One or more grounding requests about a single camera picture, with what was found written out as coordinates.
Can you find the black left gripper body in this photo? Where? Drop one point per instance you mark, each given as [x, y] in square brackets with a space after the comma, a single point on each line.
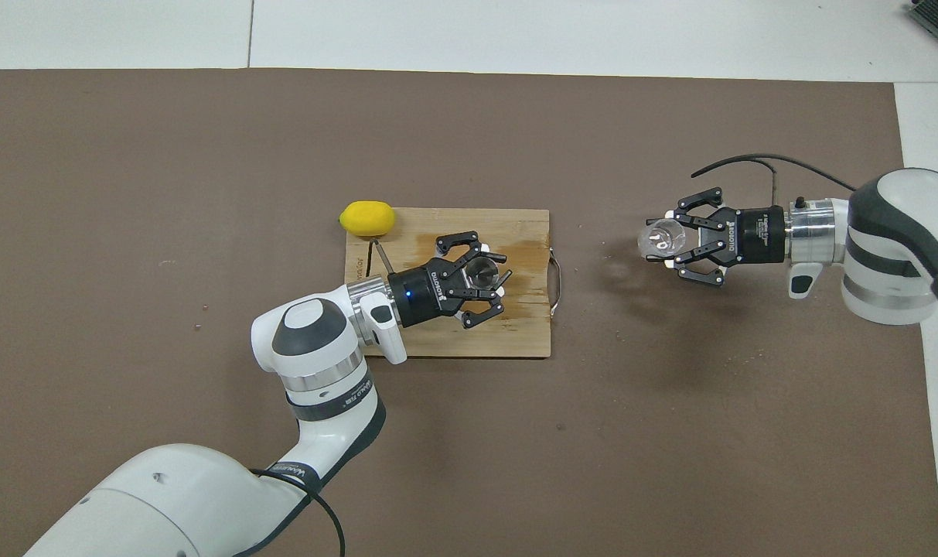
[430, 294]

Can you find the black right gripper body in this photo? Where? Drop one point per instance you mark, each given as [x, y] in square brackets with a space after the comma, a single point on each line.
[747, 236]

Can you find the metal jigger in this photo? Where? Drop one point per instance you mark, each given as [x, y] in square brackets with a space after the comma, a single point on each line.
[482, 272]

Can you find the clear glass cup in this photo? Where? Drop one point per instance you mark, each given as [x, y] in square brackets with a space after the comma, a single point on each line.
[658, 238]

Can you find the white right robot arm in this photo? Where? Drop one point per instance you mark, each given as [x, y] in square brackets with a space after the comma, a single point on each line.
[886, 255]

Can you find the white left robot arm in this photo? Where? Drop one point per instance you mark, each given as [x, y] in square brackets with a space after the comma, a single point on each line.
[314, 340]

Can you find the wooden cutting board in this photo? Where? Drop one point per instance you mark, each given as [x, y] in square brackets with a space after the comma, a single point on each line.
[414, 224]

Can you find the yellow lemon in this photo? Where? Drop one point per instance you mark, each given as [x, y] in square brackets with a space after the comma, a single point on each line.
[368, 218]

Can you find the brown table mat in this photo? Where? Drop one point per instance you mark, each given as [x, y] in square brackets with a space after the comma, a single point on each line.
[206, 155]

